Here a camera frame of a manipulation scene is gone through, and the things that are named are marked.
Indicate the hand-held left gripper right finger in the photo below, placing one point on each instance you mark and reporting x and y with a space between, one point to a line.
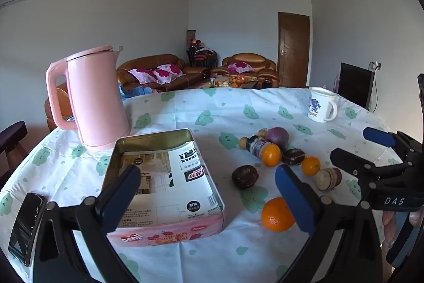
294 200

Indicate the pink floral pillow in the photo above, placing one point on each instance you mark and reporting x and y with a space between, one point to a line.
169 70
241 66
142 75

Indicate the printed paper sheet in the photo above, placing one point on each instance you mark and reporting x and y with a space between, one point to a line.
185 190

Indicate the stacked dark chairs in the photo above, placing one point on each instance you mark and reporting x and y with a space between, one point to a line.
202 57

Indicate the dark smooth passion fruit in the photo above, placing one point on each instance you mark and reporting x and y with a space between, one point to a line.
244 177

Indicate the brown wooden door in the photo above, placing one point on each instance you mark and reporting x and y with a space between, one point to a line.
293 47

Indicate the blue cloth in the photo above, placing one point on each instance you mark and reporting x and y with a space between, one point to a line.
139 91

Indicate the black television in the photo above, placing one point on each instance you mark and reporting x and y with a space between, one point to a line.
354 84

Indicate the wooden coffee table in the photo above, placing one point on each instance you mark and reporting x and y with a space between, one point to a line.
205 84

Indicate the pink metal tin box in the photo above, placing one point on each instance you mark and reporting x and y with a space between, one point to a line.
165 235

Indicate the white mug with blue print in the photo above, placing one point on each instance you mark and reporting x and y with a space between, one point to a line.
318 104

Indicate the brown leather sofa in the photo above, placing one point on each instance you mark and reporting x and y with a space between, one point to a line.
195 70

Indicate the purple passion fruit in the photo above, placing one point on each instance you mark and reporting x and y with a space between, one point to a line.
278 136

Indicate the yellow-brown longan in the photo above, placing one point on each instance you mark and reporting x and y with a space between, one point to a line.
243 142
263 133

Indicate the white tablecloth with green clouds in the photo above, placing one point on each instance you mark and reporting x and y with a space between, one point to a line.
198 124

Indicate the small dark bottle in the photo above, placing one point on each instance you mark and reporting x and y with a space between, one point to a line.
256 145

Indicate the dark wooden chair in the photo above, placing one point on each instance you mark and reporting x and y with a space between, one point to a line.
13 133

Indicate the large orange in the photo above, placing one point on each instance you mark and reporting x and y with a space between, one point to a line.
275 219

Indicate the pink electric kettle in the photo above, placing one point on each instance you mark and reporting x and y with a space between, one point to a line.
96 97

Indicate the brown leather armchair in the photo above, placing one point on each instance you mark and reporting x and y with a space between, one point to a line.
251 58

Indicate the small orange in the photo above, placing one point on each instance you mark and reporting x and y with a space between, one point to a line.
271 156
310 166

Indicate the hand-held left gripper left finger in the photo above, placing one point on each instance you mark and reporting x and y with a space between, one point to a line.
121 193

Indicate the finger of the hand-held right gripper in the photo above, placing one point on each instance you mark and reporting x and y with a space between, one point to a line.
377 137
347 158

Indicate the black smartphone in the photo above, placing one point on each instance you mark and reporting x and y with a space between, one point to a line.
28 226

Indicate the person's right hand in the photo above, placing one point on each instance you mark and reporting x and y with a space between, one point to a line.
388 226

